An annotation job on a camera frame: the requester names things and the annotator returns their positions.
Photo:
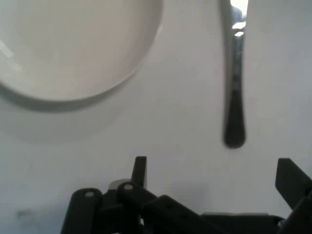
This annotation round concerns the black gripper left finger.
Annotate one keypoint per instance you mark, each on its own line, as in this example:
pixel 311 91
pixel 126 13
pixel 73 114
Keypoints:
pixel 117 212

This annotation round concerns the white round plate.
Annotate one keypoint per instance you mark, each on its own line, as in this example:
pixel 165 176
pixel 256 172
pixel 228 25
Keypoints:
pixel 73 48

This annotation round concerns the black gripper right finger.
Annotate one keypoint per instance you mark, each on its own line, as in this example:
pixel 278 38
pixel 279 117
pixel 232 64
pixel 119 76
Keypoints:
pixel 296 190

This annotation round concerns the metal table knife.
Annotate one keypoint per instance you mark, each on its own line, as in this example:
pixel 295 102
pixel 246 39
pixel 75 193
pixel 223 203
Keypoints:
pixel 235 122

